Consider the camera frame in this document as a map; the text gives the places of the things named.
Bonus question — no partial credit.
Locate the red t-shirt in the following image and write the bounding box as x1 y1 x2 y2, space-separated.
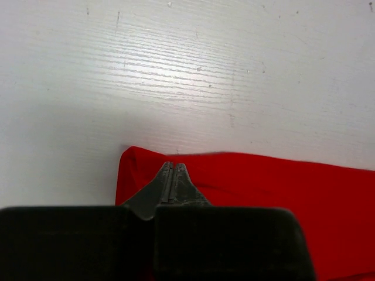
115 146 374 280

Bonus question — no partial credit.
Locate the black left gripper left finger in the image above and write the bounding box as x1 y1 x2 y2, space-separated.
121 162 173 220

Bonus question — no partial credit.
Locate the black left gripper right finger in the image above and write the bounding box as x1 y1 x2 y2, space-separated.
171 163 211 206

